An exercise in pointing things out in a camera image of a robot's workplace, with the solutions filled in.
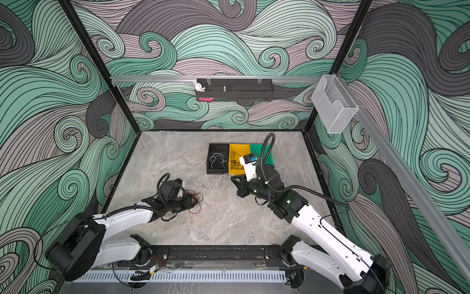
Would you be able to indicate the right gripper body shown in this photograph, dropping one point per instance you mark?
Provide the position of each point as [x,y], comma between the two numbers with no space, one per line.
[256,187]

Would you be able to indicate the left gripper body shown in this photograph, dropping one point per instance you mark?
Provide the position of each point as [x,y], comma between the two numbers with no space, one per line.
[181,203]

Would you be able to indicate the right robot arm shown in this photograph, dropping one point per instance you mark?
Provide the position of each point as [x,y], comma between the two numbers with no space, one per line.
[351,268]

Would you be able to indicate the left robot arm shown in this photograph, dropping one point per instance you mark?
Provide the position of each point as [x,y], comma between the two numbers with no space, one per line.
[85,241]

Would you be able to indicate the green plastic bin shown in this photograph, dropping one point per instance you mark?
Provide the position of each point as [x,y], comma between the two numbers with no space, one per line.
[255,149]

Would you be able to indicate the yellow plastic bin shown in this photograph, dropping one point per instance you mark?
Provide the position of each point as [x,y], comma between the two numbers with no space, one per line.
[237,151]

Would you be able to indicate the black plastic bin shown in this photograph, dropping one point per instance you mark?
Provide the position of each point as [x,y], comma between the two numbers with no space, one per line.
[217,162]

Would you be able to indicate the white rabbit figurine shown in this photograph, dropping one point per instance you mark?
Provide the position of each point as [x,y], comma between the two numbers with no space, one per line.
[198,86]

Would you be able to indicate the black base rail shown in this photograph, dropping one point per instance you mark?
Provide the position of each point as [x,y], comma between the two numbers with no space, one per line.
[270,256]

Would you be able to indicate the black wall shelf tray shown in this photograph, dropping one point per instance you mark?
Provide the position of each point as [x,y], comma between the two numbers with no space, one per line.
[244,91]

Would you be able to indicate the clear acrylic wall holder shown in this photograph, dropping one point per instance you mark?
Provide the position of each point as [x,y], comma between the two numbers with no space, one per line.
[334,102]

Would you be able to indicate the white slotted cable duct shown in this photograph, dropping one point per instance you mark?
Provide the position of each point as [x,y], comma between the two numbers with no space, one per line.
[186,275]

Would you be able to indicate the aluminium wall rail back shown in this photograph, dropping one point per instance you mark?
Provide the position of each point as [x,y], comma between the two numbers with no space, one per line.
[190,78]

